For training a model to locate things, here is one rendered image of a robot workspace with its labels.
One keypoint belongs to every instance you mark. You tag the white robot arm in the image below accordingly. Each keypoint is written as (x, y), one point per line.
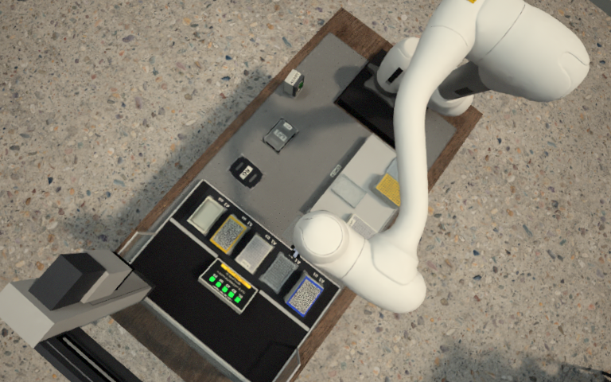
(522, 51)

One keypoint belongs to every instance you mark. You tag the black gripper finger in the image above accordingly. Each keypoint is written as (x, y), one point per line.
(294, 252)

